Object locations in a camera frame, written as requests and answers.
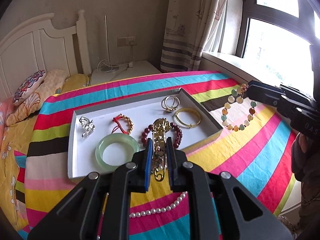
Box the beige shell pattern pillow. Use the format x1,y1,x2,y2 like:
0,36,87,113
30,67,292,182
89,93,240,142
6,69,69,126

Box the white slim desk lamp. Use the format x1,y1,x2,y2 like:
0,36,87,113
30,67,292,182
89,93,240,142
99,15,119,73

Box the wall power socket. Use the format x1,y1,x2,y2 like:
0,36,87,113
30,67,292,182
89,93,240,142
117,36,137,47

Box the gold safety pin brooch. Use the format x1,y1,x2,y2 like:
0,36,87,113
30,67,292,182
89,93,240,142
152,118,170,182

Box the grey jewelry tray box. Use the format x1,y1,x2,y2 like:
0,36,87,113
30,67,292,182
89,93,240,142
67,88,222,180

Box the silver butterfly brooch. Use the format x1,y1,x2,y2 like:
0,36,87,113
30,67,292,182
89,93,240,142
79,116,95,138

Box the gold mesh bangle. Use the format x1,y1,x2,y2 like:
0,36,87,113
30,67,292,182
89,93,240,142
174,107,201,128

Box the embroidered patterned pillow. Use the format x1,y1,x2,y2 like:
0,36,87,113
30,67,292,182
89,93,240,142
12,70,47,106

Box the dark red bead bracelet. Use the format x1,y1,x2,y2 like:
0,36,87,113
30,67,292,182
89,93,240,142
141,122,183,150

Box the pastel jade bead bracelet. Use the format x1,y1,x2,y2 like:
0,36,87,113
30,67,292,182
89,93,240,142
221,83,258,132

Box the yellow bed sheet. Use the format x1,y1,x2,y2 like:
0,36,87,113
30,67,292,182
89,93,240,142
1,74,89,236

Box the pink folded quilt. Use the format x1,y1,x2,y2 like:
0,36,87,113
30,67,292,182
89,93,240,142
0,97,15,141

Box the white pearl necklace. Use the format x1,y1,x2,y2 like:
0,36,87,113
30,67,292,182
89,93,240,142
128,191,188,219

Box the white bed headboard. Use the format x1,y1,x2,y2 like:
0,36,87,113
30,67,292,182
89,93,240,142
1,9,92,100

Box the white nightstand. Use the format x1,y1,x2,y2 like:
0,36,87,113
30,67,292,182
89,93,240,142
89,61,161,86

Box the dark framed window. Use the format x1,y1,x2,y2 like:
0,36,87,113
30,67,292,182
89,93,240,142
235,0,319,95

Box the white charger plug cable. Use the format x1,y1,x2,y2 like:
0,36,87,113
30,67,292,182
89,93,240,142
95,44,136,74

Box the printed striped curtain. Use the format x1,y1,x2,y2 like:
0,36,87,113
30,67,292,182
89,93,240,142
160,0,227,72

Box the red string gold bead bracelet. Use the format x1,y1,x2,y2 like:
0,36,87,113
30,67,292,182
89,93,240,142
111,113,135,136

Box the colourful striped tablecloth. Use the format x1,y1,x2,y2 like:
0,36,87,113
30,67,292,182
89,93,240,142
16,71,296,239

